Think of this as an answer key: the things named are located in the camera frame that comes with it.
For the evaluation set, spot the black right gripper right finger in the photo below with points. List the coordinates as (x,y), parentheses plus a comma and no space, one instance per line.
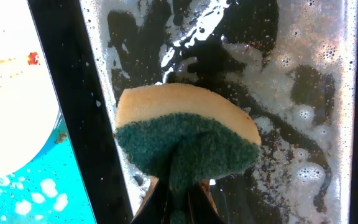
(201,206)

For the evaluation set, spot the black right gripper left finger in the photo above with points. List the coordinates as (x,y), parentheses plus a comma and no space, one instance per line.
(155,206)

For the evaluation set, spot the yellow green scrubbing sponge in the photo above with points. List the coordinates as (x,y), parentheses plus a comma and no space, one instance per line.
(183,134)

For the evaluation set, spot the teal plastic tray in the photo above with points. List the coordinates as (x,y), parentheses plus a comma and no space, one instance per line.
(49,189)

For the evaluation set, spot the black soapy water tray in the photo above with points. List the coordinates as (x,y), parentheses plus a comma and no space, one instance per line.
(292,65)

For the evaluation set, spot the white plate right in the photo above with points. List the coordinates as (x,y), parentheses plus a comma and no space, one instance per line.
(28,104)

